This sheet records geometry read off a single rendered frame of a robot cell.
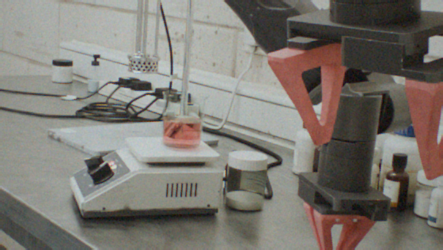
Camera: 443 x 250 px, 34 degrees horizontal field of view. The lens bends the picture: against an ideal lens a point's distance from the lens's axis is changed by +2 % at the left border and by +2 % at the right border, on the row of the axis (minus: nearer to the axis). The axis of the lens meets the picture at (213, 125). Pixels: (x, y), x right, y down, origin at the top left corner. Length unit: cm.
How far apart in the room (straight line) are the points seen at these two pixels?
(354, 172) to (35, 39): 196
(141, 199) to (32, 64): 169
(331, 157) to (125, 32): 139
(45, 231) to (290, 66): 59
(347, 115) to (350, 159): 5
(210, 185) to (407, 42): 63
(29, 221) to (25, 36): 168
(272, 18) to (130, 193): 35
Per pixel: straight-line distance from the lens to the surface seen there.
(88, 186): 103
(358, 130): 77
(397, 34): 44
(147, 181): 100
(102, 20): 222
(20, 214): 109
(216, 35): 176
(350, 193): 78
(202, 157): 102
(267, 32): 79
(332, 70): 55
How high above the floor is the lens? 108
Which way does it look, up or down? 11 degrees down
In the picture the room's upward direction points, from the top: 5 degrees clockwise
